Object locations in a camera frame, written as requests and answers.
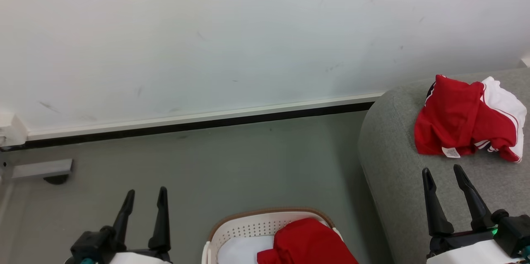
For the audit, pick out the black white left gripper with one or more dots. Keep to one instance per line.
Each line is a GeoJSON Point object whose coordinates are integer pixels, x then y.
{"type": "Point", "coordinates": [99, 247]}

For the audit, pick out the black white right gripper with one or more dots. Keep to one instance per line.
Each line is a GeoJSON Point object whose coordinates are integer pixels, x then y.
{"type": "Point", "coordinates": [509, 235]}

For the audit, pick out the red jersey black number print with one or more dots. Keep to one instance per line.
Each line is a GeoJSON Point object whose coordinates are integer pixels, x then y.
{"type": "Point", "coordinates": [449, 119]}

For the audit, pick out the white garment red stripes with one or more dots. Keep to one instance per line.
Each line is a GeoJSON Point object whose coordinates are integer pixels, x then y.
{"type": "Point", "coordinates": [503, 100]}

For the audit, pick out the plain red garment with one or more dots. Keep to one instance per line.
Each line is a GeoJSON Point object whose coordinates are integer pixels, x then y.
{"type": "Point", "coordinates": [310, 243]}

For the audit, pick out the white laundry basket brown rim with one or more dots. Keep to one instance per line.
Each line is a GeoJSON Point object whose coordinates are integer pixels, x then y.
{"type": "Point", "coordinates": [240, 227]}

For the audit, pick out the grey fabric sofa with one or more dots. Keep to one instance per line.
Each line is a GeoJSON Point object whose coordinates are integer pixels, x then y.
{"type": "Point", "coordinates": [393, 164]}

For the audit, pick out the black caster wheel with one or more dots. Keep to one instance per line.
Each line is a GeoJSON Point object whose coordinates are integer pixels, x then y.
{"type": "Point", "coordinates": [56, 179]}

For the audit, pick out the white cloth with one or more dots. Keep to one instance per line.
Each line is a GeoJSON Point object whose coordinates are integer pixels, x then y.
{"type": "Point", "coordinates": [240, 252]}

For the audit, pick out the grey metal frame foot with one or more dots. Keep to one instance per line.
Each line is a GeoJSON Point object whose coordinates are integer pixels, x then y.
{"type": "Point", "coordinates": [41, 169]}

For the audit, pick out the white black wall baseboard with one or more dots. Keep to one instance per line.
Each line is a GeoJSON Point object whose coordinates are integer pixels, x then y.
{"type": "Point", "coordinates": [207, 118]}

